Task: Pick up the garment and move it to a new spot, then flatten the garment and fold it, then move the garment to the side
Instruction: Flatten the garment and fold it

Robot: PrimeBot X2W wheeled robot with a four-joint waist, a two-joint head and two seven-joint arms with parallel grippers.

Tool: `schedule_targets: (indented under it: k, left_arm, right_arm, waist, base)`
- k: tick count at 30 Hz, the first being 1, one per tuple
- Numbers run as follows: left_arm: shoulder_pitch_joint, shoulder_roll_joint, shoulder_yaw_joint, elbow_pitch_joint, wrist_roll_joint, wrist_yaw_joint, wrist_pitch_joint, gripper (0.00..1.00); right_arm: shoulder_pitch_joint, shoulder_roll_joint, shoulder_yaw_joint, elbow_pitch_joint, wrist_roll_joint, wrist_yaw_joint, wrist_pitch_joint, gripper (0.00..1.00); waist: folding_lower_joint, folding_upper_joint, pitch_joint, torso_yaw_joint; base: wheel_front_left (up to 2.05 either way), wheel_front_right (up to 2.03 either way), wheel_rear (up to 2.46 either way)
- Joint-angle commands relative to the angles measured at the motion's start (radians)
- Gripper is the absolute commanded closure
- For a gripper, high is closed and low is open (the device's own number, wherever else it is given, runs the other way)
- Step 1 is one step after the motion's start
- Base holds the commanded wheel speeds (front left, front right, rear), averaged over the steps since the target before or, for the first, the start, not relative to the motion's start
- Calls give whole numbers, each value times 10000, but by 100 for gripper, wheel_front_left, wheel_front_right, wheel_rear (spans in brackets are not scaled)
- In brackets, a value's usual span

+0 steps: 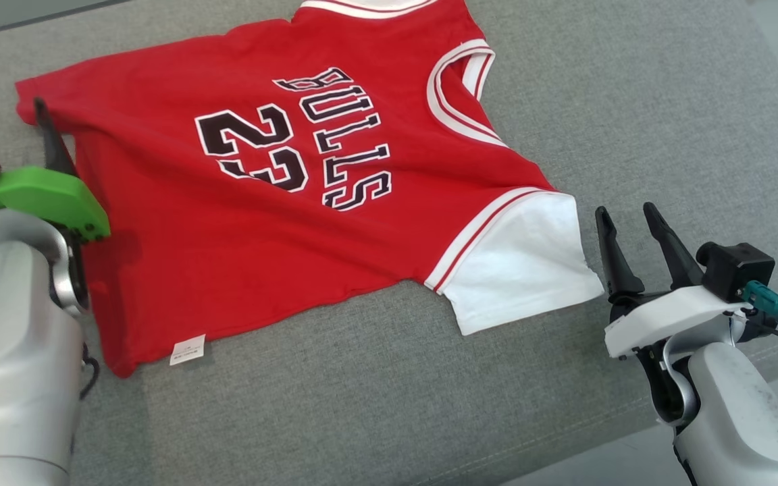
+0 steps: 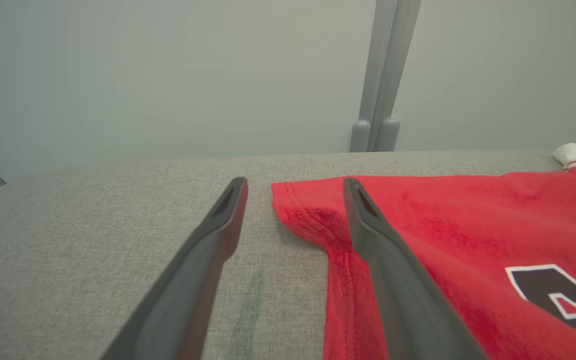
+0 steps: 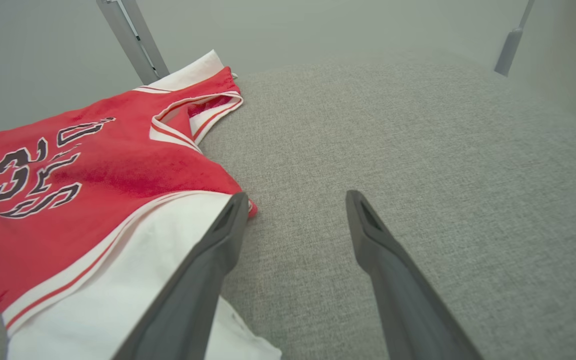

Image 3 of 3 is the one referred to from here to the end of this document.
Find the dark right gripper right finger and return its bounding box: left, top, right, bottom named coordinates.
left=345, top=190, right=484, bottom=360

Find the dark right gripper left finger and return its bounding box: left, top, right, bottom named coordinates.
left=113, top=192, right=250, bottom=360

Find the red white printed jersey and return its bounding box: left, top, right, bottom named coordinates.
left=0, top=49, right=282, bottom=360

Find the grey partition post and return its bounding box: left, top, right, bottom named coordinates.
left=118, top=0, right=170, bottom=80
left=95, top=0, right=161, bottom=86
left=494, top=0, right=536, bottom=77

